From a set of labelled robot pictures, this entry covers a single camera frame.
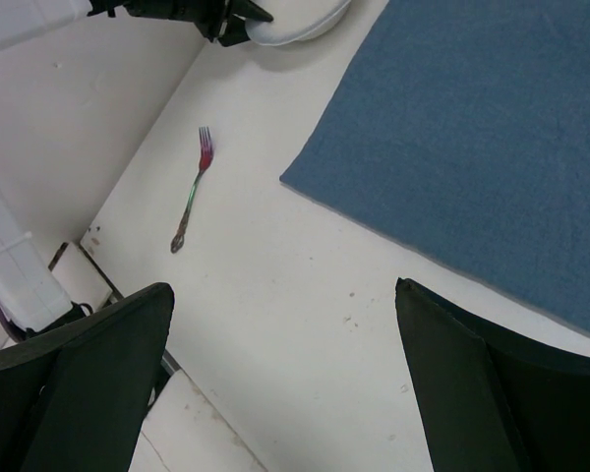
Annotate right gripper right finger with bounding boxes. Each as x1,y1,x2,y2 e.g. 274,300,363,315
395,279,590,471

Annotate white blue-rimmed plate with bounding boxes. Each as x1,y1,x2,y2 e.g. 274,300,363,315
245,0,351,46

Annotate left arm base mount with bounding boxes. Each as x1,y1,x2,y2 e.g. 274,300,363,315
49,242,124,311

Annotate blue cloth napkin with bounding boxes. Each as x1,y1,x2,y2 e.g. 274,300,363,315
281,1,590,334

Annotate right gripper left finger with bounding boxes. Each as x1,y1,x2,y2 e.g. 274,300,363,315
0,282,174,471

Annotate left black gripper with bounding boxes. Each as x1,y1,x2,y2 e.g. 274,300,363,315
88,0,273,47

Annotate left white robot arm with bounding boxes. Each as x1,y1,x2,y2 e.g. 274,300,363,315
0,0,273,342

